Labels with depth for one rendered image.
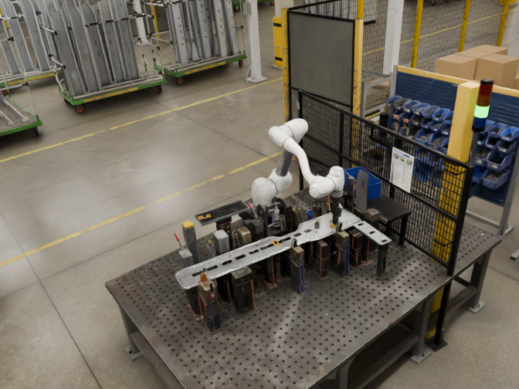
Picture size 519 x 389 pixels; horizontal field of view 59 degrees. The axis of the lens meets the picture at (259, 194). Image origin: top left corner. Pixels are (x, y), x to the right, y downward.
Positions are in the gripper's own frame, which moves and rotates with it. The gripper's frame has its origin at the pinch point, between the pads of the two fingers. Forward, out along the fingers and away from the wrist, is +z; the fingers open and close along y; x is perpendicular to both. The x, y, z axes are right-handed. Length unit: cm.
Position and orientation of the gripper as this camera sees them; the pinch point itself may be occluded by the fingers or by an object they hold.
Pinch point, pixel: (335, 219)
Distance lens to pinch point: 333.1
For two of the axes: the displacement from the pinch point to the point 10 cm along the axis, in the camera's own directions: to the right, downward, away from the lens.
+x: 8.7, -3.0, 3.9
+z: 0.6, 8.6, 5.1
